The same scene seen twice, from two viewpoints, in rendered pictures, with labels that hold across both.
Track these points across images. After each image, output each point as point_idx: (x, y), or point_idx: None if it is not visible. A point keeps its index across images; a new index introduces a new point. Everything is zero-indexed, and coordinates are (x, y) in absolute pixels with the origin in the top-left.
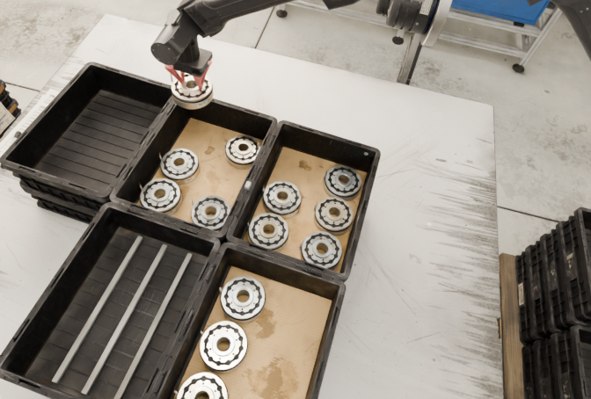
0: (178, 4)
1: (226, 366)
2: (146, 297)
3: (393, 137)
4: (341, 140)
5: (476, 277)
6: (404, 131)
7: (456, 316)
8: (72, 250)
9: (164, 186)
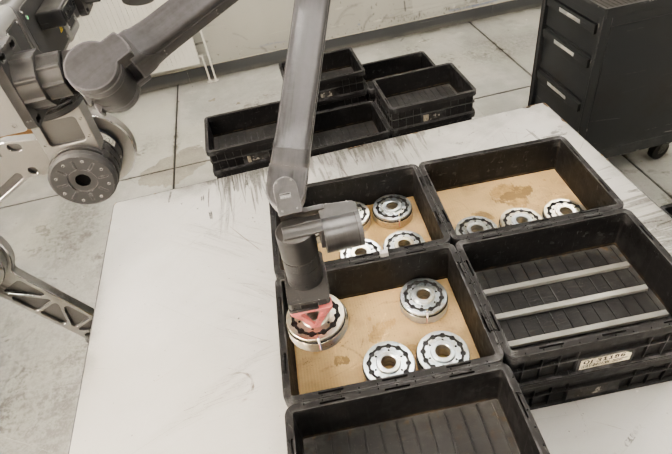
0: (292, 213)
1: (532, 212)
2: (542, 303)
3: (196, 256)
4: (274, 219)
5: (323, 165)
6: (182, 251)
7: (364, 166)
8: (582, 342)
9: (431, 352)
